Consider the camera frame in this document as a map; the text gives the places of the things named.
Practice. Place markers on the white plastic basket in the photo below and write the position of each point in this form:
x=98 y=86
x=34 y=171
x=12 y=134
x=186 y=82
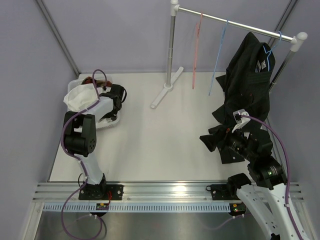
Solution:
x=110 y=123

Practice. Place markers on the metal clothes rack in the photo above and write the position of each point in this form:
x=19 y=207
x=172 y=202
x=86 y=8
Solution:
x=296 y=43

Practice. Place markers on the red plaid shirt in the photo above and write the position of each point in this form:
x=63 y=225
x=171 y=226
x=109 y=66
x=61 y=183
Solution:
x=98 y=83

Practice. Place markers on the white slotted cable duct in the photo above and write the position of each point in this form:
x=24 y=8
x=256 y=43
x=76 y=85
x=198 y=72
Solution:
x=135 y=207

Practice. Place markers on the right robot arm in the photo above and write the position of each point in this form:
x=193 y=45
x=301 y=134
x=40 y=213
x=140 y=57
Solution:
x=264 y=190

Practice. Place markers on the pink wire hanger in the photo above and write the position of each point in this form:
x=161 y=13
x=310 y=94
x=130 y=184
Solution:
x=196 y=48

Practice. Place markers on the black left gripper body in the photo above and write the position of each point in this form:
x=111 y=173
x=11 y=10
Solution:
x=115 y=110

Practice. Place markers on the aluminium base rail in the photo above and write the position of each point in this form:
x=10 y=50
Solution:
x=138 y=191

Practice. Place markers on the black pinstripe shirt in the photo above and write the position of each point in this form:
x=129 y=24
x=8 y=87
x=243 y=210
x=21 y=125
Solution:
x=246 y=86

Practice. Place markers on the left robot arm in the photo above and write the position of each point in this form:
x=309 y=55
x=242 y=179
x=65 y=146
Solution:
x=79 y=140

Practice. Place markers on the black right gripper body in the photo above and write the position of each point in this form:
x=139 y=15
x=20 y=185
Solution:
x=237 y=142

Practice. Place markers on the blue wire hanger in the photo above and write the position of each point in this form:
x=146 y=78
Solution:
x=218 y=56
x=269 y=52

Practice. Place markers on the white shirt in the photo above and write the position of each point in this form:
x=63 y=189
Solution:
x=81 y=97

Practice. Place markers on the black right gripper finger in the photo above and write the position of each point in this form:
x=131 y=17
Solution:
x=213 y=145
x=215 y=136

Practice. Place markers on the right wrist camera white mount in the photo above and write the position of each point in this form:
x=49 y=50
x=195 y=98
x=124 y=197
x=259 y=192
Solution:
x=241 y=118

